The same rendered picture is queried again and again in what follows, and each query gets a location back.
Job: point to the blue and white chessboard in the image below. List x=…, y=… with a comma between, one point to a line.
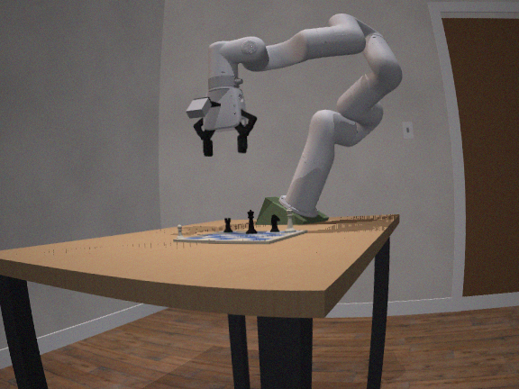
x=219, y=238

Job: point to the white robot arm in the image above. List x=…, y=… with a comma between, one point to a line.
x=326, y=127

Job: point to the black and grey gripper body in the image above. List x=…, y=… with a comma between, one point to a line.
x=229, y=113

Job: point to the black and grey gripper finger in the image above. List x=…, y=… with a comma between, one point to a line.
x=244, y=131
x=207, y=142

